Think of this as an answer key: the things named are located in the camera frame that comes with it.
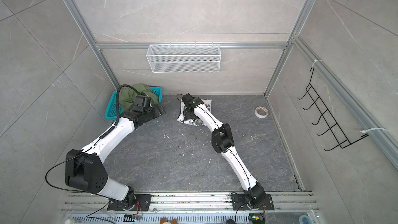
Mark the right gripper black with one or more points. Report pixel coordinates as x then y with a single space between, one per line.
187 115

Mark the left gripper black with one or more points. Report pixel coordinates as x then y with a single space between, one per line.
157 112

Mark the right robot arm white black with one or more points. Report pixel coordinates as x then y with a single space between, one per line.
223 143

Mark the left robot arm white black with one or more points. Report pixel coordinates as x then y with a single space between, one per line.
84 168

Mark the green tank top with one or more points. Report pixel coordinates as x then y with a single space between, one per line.
128 95

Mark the teal plastic basket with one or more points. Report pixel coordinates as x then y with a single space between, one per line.
110 112

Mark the roll of white tape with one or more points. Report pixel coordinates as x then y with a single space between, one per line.
261 112

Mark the white wire mesh shelf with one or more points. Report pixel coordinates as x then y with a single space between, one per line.
189 58

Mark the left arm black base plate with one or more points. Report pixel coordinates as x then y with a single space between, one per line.
132 202

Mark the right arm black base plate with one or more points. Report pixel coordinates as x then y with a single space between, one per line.
241 203

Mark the aluminium front rail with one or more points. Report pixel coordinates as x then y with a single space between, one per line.
196 202

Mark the black wire hook rack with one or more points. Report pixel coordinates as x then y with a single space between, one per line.
325 115

